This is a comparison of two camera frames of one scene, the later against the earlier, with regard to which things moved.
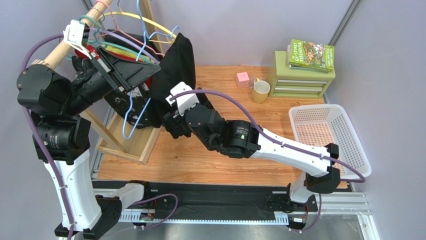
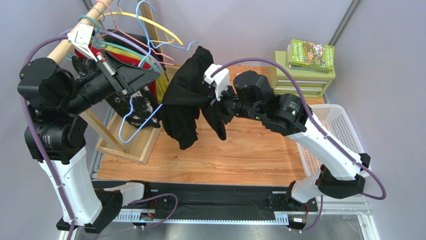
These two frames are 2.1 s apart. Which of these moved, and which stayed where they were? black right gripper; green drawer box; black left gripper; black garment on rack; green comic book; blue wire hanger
Moved: black right gripper; blue wire hanger
Stayed: green drawer box; black left gripper; green comic book; black garment on rack
